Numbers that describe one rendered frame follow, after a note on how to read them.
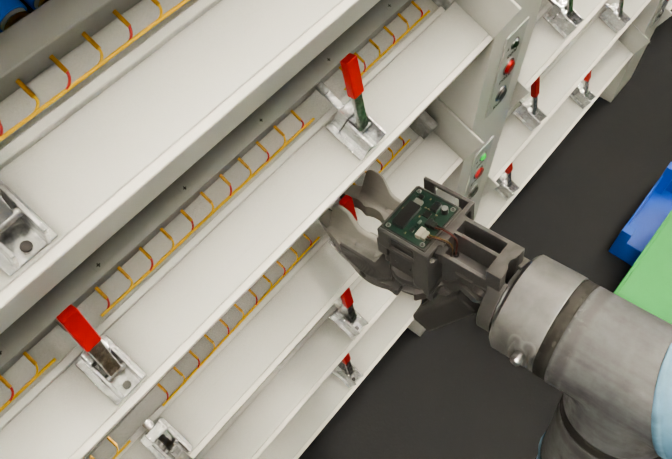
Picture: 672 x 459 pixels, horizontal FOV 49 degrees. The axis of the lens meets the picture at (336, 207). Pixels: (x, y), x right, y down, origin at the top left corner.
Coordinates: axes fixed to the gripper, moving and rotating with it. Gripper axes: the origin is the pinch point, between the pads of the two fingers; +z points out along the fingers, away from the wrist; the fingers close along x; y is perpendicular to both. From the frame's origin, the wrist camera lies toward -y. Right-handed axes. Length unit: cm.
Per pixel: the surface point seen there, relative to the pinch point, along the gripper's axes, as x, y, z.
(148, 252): 19.0, 15.1, -0.2
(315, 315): 8.0, -7.5, -2.8
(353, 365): -1.0, -42.8, 4.0
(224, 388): 19.5, -6.6, -1.3
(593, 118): -82, -61, 6
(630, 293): -47, -62, -20
